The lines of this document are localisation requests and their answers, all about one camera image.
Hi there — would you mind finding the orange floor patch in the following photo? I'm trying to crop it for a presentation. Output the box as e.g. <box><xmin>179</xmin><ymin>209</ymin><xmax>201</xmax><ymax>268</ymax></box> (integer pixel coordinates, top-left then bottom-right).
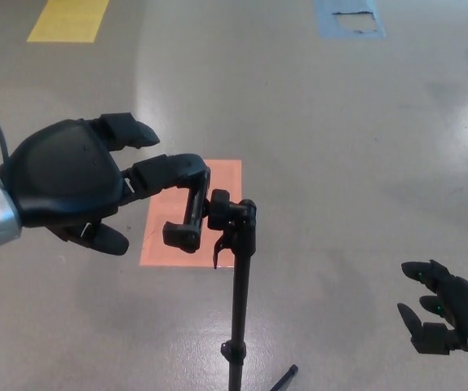
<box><xmin>139</xmin><ymin>159</ymin><xmax>242</xmax><ymax>269</ymax></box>

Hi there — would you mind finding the torn blue floor patch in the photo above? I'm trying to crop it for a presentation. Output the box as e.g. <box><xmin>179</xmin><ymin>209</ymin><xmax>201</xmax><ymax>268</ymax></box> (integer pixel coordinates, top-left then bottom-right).
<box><xmin>314</xmin><ymin>0</ymin><xmax>387</xmax><ymax>39</ymax></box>

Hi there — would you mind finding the black tripod phone stand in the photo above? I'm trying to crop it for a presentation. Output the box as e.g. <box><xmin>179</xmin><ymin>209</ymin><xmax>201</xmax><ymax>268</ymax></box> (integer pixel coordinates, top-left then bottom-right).
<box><xmin>162</xmin><ymin>169</ymin><xmax>299</xmax><ymax>391</ymax></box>

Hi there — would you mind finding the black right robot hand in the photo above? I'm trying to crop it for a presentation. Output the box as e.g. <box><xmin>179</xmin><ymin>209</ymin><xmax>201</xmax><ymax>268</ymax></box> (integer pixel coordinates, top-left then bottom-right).
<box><xmin>396</xmin><ymin>259</ymin><xmax>468</xmax><ymax>354</ymax></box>

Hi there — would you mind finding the yellow floor patch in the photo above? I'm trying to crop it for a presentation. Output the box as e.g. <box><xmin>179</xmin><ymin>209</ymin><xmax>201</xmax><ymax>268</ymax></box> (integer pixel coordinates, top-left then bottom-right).
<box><xmin>26</xmin><ymin>0</ymin><xmax>111</xmax><ymax>43</ymax></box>

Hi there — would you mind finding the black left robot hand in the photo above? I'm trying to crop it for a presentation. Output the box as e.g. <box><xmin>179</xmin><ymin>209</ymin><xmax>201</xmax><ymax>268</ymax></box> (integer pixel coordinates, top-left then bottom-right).
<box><xmin>0</xmin><ymin>112</ymin><xmax>211</xmax><ymax>257</ymax></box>

